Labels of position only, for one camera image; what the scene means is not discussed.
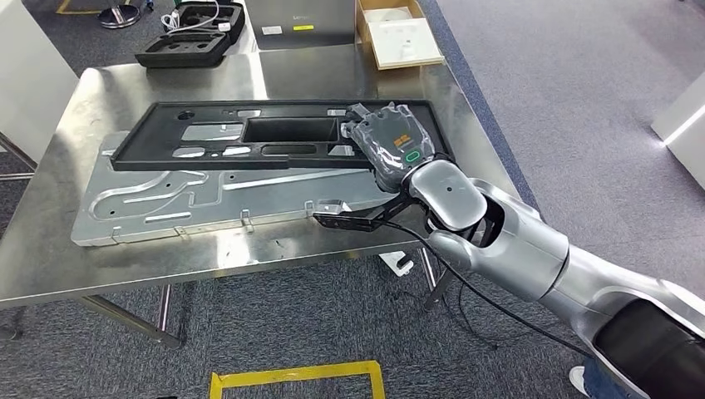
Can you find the person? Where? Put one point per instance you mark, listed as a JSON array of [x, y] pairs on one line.
[[600, 383]]

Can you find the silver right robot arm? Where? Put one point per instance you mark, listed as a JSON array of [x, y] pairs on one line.
[[523, 253]]

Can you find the black foam tray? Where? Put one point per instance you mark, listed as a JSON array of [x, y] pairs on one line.
[[182, 52], [231, 16]]

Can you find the long black plastic panel part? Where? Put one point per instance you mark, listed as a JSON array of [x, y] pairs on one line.
[[154, 154]]

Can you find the grey carton box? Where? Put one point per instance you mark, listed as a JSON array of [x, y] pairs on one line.
[[308, 16]]

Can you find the stamped sheet metal plate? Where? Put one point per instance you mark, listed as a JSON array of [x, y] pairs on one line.
[[248, 204]]

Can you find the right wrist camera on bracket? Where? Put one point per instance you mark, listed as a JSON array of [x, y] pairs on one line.
[[347, 220]]

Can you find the stainless steel workbench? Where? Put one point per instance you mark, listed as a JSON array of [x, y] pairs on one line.
[[82, 264]]

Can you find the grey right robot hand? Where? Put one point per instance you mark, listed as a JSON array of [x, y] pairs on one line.
[[394, 146]]

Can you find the brown cardboard box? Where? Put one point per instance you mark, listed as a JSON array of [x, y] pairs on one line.
[[362, 33]]

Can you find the flat white box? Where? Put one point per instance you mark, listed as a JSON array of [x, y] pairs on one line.
[[405, 44]]

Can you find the white power strip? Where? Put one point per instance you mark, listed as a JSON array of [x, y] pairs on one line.
[[396, 264]]

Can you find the chrome stanchion base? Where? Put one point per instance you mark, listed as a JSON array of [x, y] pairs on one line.
[[118, 14]]

